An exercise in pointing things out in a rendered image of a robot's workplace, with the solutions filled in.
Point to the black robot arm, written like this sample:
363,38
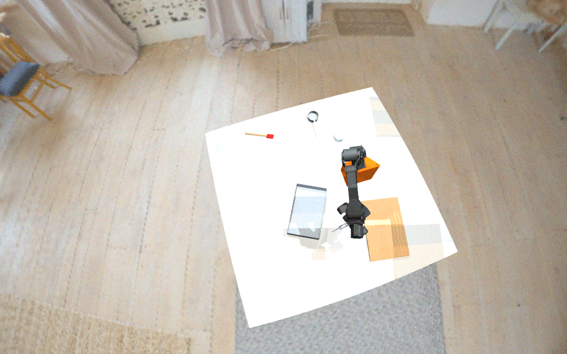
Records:
356,211

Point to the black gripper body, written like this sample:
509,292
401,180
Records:
341,209

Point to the small grey cylinder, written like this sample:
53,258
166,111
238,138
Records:
338,136

